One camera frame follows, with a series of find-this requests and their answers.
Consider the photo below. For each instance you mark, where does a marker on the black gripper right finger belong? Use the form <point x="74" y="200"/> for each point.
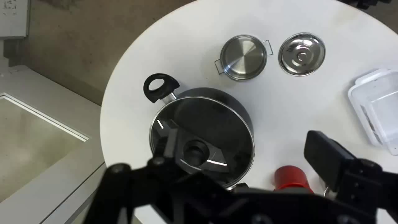
<point x="327" y="159"/>

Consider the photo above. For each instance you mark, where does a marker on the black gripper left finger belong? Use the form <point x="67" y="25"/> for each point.
<point x="112" y="194"/>

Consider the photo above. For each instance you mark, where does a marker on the small round steel lid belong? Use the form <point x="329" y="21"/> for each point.
<point x="309" y="62"/>

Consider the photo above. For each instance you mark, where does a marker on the large black cooking pot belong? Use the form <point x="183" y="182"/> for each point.
<point x="157" y="97"/>

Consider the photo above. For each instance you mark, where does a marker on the glass lid with black knob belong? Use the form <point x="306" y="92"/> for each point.
<point x="215" y="124"/>

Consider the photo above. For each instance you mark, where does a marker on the red cup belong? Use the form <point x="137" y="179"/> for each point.
<point x="291" y="175"/>

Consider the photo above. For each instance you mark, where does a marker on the clear plastic container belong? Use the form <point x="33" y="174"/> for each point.
<point x="373" y="103"/>

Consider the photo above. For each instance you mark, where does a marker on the white board panel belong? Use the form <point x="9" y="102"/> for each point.
<point x="38" y="137"/>

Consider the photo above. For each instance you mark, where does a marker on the white wall outlet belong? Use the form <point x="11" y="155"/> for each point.
<point x="13" y="20"/>

